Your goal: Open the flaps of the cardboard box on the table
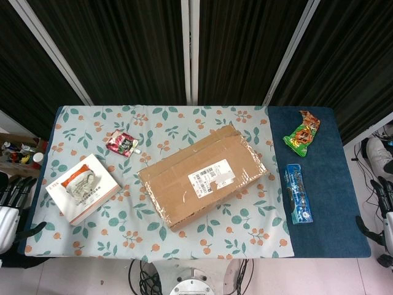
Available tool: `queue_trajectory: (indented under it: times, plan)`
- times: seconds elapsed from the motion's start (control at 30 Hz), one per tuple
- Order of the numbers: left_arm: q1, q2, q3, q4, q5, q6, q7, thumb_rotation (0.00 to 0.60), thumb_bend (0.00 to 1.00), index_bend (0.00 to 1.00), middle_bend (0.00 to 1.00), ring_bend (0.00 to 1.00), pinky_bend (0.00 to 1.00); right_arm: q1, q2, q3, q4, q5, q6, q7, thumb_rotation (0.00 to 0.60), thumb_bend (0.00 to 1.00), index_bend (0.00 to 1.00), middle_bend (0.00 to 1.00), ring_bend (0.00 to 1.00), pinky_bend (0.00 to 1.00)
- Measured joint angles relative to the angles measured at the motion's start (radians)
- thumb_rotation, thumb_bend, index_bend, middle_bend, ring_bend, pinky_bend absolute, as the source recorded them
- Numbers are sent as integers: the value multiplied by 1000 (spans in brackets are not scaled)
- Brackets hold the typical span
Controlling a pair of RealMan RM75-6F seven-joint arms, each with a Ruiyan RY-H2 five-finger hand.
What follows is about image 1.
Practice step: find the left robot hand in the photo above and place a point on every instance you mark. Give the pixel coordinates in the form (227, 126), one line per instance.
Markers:
(9, 221)

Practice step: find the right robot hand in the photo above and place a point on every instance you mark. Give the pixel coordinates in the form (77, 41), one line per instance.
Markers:
(389, 221)

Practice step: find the brown cardboard shipping box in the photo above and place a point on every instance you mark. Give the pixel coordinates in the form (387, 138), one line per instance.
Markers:
(199, 172)

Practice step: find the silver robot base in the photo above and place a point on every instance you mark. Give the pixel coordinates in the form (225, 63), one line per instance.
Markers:
(193, 285)

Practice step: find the cardboard box of clutter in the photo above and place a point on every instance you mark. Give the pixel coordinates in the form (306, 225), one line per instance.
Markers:
(18, 167)

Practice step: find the white orange-trimmed product box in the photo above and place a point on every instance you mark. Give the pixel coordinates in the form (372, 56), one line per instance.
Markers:
(83, 190)

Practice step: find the dark blue table cover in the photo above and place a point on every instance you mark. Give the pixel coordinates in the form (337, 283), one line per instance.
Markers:
(331, 184)

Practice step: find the white sneaker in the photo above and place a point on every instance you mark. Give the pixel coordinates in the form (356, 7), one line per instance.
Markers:
(377, 153)

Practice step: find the floral leaf-print tablecloth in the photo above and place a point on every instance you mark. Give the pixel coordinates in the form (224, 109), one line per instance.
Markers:
(92, 215)

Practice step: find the blue cookie pack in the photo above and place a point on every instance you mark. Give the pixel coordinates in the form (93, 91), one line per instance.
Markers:
(299, 196)

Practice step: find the green orange snack bag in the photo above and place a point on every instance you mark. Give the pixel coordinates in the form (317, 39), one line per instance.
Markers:
(302, 135)

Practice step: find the red drink pouch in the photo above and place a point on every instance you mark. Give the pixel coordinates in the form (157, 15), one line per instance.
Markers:
(121, 144)

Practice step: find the white slanted partition post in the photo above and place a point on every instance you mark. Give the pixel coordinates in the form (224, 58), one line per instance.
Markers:
(289, 52)
(54, 52)

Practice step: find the white vertical partition post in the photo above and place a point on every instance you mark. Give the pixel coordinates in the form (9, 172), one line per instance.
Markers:
(190, 46)

